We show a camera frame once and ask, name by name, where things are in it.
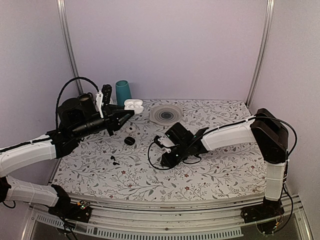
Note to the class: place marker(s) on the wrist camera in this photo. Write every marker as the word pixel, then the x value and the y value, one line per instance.
pixel 179 135
pixel 103 98

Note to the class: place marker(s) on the aluminium front rail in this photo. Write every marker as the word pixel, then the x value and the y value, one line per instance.
pixel 218 219

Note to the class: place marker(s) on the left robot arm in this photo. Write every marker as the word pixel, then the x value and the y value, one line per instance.
pixel 79 118

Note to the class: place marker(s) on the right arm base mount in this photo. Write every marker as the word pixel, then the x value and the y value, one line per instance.
pixel 265 210

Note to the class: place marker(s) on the right aluminium corner post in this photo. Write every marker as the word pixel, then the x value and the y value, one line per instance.
pixel 270 4

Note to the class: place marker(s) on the black earbud charging case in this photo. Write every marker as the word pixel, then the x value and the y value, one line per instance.
pixel 130 141

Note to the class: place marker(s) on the white oval charging case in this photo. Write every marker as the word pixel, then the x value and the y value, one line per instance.
pixel 135 105

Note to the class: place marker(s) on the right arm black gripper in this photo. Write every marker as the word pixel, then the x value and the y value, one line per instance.
pixel 168 162

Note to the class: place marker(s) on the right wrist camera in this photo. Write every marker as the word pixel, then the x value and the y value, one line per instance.
pixel 179 135

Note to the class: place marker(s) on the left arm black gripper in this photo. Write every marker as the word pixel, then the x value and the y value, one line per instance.
pixel 111 119

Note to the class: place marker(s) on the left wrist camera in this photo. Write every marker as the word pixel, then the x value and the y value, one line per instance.
pixel 103 98

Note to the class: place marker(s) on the aluminium corner post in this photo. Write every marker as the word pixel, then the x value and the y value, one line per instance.
pixel 270 4
pixel 62 14

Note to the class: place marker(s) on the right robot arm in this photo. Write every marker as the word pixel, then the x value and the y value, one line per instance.
pixel 234 169

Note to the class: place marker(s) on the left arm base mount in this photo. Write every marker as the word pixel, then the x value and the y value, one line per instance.
pixel 80 211

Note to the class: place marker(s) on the grey spiral ceramic plate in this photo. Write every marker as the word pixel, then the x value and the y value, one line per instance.
pixel 166 114

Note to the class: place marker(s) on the teal cylindrical vase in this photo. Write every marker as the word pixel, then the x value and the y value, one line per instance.
pixel 123 91

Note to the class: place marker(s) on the black cylindrical vase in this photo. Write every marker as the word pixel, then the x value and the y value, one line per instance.
pixel 87 103

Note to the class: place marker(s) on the beige open earbud case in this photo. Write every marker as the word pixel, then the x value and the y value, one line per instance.
pixel 130 129

